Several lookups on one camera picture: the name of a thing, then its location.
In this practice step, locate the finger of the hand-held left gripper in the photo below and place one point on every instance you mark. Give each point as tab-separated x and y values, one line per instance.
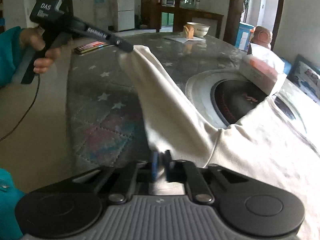
123	45

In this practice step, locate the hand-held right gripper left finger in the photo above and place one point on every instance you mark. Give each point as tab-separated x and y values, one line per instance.
153	166

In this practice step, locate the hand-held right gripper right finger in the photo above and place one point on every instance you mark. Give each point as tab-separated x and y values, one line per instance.
168	166

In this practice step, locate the cream garment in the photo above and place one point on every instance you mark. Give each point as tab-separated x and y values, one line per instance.
250	160

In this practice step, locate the person's left forearm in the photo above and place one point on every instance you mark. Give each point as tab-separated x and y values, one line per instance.
10	55

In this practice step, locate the person's left hand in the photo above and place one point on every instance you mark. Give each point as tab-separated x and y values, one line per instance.
32	38

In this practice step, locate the flat red black booklet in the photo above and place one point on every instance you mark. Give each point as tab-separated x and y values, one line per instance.
91	47

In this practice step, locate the white refrigerator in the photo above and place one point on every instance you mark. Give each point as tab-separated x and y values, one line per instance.
125	7

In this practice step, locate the white paper sheet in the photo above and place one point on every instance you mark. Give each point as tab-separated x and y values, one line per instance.
180	39

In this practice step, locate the white microwave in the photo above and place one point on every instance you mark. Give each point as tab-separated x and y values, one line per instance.
169	2

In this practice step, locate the dark wooden cabinet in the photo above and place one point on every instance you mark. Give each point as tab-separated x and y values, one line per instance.
180	12

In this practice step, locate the bread loaf in bag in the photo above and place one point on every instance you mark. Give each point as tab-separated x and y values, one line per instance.
189	31

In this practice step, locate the white bowl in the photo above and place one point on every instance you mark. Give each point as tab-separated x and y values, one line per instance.
201	29

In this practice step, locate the round black induction cooktop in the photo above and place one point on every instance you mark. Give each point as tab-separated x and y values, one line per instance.
230	97

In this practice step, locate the blue cardboard box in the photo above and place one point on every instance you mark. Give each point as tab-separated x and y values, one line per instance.
243	35

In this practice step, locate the white tissue box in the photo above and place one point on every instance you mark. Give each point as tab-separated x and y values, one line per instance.
262	72

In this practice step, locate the pink water bottle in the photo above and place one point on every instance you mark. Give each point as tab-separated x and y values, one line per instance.
262	36

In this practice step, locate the person's teal jacket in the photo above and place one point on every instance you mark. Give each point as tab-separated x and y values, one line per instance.
10	205

